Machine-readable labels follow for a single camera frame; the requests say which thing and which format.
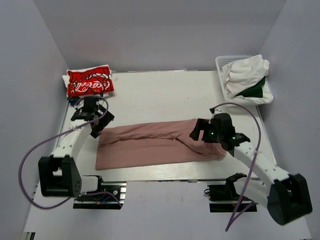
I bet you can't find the pink t shirt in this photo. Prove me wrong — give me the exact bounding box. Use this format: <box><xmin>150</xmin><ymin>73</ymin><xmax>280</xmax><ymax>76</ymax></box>
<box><xmin>95</xmin><ymin>118</ymin><xmax>226</xmax><ymax>171</ymax></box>

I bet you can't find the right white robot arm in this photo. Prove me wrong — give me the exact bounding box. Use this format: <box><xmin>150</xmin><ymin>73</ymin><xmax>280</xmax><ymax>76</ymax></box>
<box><xmin>189</xmin><ymin>113</ymin><xmax>313</xmax><ymax>226</ymax></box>

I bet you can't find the green and white t shirt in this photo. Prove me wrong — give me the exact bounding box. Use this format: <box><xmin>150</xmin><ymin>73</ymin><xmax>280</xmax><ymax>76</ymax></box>
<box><xmin>226</xmin><ymin>76</ymin><xmax>274</xmax><ymax>106</ymax></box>

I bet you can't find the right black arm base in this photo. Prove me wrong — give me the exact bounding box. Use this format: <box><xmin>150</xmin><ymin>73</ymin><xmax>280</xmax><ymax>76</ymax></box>
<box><xmin>204</xmin><ymin>184</ymin><xmax>239</xmax><ymax>213</ymax></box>

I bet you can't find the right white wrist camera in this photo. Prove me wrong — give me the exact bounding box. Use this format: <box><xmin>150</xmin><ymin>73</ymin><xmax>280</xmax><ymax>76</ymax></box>
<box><xmin>209</xmin><ymin>107</ymin><xmax>223</xmax><ymax>120</ymax></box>

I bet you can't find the folded red coca-cola t shirt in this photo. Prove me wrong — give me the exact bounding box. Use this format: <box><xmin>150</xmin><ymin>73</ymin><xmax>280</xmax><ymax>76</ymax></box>
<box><xmin>62</xmin><ymin>64</ymin><xmax>114</xmax><ymax>98</ymax></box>

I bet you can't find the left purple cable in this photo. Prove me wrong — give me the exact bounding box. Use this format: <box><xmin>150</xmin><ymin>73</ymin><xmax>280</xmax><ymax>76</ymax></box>
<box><xmin>19</xmin><ymin>97</ymin><xmax>123</xmax><ymax>210</ymax></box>

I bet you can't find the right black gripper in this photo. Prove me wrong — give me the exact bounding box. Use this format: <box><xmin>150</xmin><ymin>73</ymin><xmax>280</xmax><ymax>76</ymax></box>
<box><xmin>190</xmin><ymin>118</ymin><xmax>224</xmax><ymax>143</ymax></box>

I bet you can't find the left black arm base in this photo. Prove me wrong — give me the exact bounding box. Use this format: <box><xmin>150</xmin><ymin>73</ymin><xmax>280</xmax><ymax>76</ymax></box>
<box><xmin>73</xmin><ymin>181</ymin><xmax>127</xmax><ymax>210</ymax></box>

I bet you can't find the white plastic basket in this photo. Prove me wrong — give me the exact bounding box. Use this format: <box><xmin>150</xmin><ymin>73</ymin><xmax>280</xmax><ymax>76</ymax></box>
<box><xmin>215</xmin><ymin>55</ymin><xmax>251</xmax><ymax>106</ymax></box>

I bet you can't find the folded blue t shirt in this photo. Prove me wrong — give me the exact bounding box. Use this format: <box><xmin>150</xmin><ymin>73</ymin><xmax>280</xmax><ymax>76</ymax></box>
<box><xmin>67</xmin><ymin>96</ymin><xmax>82</xmax><ymax>106</ymax></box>

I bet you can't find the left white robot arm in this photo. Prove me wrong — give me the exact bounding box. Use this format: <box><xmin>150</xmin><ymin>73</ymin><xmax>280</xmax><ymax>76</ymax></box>
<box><xmin>38</xmin><ymin>96</ymin><xmax>115</xmax><ymax>200</ymax></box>

